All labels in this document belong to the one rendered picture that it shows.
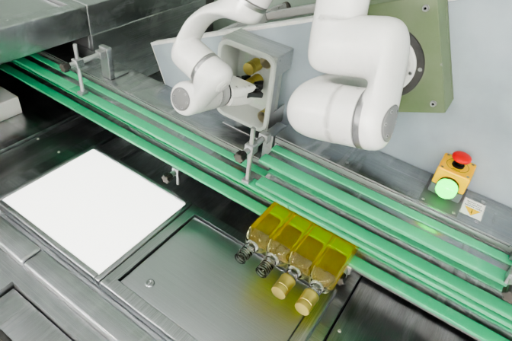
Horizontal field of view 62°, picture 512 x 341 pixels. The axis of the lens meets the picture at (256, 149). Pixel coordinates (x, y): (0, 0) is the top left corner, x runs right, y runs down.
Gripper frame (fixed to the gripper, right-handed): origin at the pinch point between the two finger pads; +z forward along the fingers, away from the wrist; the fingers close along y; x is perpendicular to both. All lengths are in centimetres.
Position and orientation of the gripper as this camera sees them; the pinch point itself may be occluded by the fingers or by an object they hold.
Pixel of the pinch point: (251, 84)
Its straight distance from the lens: 114.8
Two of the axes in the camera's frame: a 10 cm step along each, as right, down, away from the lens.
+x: 2.5, -8.8, -4.1
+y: 8.2, 4.2, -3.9
